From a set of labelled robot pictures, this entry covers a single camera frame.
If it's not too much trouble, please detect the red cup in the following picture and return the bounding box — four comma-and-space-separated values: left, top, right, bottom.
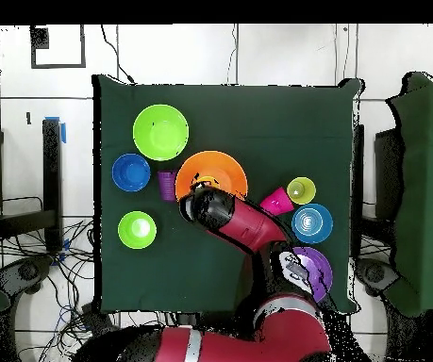
258, 186, 295, 217

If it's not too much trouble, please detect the black wheeled base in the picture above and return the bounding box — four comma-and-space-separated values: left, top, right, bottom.
0, 255, 56, 300

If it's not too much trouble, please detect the purple cup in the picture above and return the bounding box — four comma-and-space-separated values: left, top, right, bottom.
156, 170, 177, 203

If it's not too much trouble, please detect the light blue bowl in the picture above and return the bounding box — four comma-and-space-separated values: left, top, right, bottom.
291, 203, 335, 245

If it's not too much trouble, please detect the black post with blue tape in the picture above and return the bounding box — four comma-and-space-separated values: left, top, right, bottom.
42, 116, 67, 253

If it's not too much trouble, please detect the dark blue bowl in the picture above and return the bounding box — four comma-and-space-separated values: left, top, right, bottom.
110, 153, 152, 193

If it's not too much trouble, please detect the large purple bowl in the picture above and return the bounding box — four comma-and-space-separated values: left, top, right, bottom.
291, 246, 334, 304

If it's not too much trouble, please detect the large green bowl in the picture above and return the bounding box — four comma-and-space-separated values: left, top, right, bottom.
132, 104, 190, 162

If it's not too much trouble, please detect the yellow cup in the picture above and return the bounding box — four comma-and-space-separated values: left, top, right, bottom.
191, 175, 222, 190

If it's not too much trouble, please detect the dark green table cloth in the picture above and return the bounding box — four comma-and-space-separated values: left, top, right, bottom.
92, 74, 364, 315

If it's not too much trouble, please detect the bundle of floor cables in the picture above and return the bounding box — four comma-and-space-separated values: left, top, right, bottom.
0, 195, 179, 362

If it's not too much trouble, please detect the small green bowl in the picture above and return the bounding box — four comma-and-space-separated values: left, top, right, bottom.
117, 210, 158, 251

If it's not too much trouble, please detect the thin black floor cable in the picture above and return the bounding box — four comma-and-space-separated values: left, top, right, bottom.
100, 24, 137, 85

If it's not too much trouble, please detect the translucent yellow-green cup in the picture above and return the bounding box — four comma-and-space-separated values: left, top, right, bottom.
286, 176, 318, 206

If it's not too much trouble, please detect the grey wheeled base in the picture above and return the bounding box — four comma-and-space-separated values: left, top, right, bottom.
354, 257, 401, 298

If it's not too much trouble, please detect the large orange bowl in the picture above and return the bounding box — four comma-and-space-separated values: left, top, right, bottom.
174, 150, 249, 205

